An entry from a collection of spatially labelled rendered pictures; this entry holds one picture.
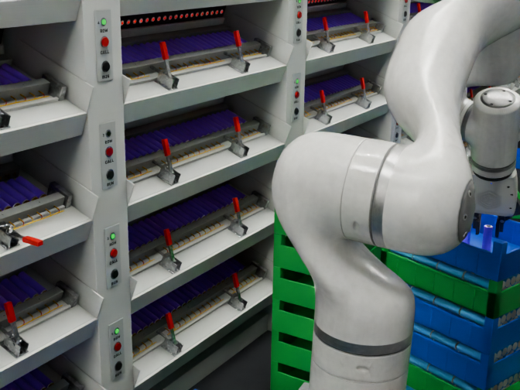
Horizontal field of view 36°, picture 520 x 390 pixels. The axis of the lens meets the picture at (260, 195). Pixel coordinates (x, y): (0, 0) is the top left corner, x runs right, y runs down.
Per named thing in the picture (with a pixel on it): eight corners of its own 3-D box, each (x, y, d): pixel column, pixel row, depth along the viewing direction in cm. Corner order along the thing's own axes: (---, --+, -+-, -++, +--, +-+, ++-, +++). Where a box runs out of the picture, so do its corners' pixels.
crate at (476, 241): (554, 258, 167) (559, 222, 165) (497, 282, 155) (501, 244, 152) (439, 220, 189) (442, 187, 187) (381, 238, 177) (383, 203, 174)
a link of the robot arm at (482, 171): (465, 165, 151) (464, 178, 153) (514, 171, 148) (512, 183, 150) (471, 138, 157) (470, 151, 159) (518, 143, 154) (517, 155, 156)
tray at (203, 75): (281, 81, 198) (300, 30, 192) (118, 125, 149) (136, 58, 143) (217, 46, 205) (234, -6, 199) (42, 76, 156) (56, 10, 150)
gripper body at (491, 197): (463, 172, 153) (460, 215, 160) (518, 179, 149) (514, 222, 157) (468, 148, 158) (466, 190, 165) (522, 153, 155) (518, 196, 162)
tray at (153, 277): (277, 231, 210) (295, 187, 204) (124, 317, 161) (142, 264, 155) (217, 192, 217) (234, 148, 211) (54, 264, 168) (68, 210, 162)
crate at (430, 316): (544, 327, 172) (549, 293, 170) (488, 356, 160) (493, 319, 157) (433, 282, 194) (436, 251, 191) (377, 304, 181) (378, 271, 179)
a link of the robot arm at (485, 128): (458, 158, 153) (504, 173, 148) (460, 101, 144) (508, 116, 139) (479, 135, 157) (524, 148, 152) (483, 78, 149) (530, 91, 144)
